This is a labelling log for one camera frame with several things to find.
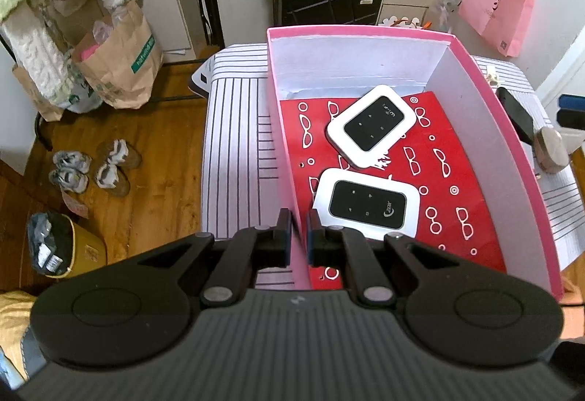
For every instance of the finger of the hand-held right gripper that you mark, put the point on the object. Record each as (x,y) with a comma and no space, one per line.
(573,102)
(573,119)

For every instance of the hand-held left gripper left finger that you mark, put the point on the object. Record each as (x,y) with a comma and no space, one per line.
(285,239)

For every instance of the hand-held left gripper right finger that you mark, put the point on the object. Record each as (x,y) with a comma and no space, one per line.
(313,239)

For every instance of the round beige compact mirror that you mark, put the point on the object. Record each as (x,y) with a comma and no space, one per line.
(550,149)

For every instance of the black rectangular device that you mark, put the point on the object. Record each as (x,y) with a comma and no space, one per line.
(516,115)

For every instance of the pink cardboard box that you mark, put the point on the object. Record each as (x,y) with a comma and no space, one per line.
(347,63)

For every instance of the white door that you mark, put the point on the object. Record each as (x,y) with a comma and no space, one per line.
(564,63)

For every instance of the white pocket router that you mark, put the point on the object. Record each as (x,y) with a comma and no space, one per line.
(365,200)
(370,127)

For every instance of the small white hair clip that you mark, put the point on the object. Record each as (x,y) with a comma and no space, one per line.
(491,74)

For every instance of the striped white tablecloth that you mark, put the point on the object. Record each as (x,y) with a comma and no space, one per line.
(237,154)

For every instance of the pink paper bag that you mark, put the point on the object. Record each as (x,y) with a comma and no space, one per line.
(498,8)

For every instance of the clear plastic bag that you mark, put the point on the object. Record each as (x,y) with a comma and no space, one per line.
(442,12)

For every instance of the yellow trash bin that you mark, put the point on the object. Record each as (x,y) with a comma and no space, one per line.
(87,250)

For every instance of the grey fluffy slipper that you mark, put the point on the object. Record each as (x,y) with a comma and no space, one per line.
(68,180)
(73,159)

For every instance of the brown paper bag green label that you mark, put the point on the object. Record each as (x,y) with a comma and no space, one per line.
(123,63)

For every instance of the plain brown paper bag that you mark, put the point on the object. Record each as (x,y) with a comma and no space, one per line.
(39,101)

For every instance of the cream fluffy pants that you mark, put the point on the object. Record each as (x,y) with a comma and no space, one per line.
(32,53)

